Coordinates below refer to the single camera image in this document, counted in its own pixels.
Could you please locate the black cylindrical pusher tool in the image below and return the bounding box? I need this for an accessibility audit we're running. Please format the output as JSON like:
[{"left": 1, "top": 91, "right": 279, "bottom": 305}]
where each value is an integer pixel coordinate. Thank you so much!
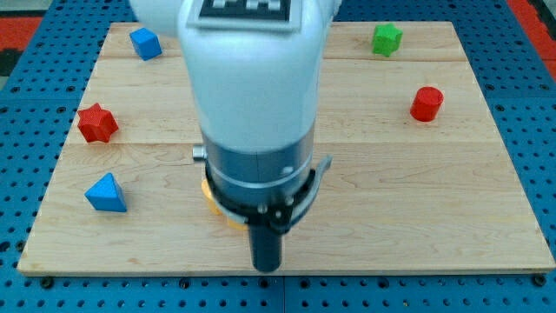
[{"left": 248, "top": 225, "right": 281, "bottom": 273}]

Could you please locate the grey wrist flange with clamp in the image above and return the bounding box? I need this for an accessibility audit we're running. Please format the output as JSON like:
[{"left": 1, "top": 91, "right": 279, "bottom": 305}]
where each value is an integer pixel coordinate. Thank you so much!
[{"left": 201, "top": 125, "right": 332, "bottom": 235}]

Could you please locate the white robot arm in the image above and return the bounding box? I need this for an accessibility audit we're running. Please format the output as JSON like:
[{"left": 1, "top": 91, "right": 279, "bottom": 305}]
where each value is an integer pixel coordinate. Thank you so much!
[{"left": 130, "top": 0, "right": 341, "bottom": 272}]

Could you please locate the blue triangle block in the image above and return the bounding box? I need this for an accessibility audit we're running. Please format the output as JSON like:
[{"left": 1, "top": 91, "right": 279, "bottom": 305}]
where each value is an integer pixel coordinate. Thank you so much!
[{"left": 84, "top": 173, "right": 127, "bottom": 212}]

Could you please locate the blue cube block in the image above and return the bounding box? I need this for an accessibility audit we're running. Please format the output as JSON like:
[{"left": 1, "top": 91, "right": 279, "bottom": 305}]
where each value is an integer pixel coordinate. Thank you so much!
[{"left": 129, "top": 28, "right": 162, "bottom": 61}]

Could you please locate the yellow block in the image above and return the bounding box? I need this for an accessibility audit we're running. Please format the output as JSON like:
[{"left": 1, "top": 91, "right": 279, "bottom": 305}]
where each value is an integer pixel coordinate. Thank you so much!
[{"left": 201, "top": 179, "right": 248, "bottom": 231}]

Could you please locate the wooden board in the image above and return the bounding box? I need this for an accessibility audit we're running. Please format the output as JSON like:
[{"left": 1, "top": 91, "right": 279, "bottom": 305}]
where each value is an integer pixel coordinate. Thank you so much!
[{"left": 17, "top": 22, "right": 555, "bottom": 276}]

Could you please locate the red cylinder block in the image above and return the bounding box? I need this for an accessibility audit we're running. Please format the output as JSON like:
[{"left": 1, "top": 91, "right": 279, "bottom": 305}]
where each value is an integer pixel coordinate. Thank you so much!
[{"left": 410, "top": 86, "right": 444, "bottom": 122}]

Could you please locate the fiducial marker tag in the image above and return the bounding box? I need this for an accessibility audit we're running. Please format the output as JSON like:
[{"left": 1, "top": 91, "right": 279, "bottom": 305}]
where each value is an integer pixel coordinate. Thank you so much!
[{"left": 187, "top": 0, "right": 302, "bottom": 32}]

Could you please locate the red star block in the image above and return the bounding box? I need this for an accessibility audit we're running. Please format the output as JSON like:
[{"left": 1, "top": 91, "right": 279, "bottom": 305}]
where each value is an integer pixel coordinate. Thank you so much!
[{"left": 77, "top": 103, "right": 119, "bottom": 143}]

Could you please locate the green star block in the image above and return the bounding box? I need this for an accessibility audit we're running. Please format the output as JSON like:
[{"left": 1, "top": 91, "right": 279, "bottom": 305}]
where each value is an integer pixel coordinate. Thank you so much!
[{"left": 372, "top": 23, "right": 403, "bottom": 57}]

